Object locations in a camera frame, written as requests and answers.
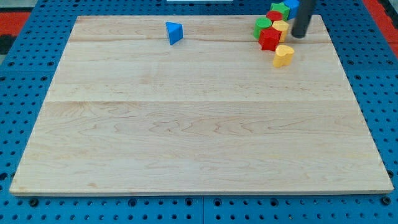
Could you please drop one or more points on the green star block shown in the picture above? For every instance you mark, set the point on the green star block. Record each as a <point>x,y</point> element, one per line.
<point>282,8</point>

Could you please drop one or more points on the yellow heart block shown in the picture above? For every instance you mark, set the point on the yellow heart block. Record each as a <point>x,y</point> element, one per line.
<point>283,55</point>

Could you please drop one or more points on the black cylindrical pointer rod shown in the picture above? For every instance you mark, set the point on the black cylindrical pointer rod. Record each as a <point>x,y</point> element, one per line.
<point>303,18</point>

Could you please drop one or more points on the red star block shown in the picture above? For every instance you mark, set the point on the red star block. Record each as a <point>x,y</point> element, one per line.
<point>269,38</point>

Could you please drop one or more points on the red cylinder block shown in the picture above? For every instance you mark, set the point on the red cylinder block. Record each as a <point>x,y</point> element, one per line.
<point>274,16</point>

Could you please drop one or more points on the yellow pentagon block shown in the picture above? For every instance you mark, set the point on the yellow pentagon block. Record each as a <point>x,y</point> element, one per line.
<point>281,26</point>

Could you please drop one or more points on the blue triangle block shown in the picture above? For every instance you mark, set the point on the blue triangle block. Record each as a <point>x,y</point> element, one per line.
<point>174,32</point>

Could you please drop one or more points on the green cylinder block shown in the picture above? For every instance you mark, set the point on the green cylinder block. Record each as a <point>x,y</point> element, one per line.
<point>260,24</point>

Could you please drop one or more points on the light wooden board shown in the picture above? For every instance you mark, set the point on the light wooden board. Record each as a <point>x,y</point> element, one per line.
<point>128,114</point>

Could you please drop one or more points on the blue cube block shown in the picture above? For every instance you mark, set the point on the blue cube block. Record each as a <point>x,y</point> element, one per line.
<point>293,5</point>

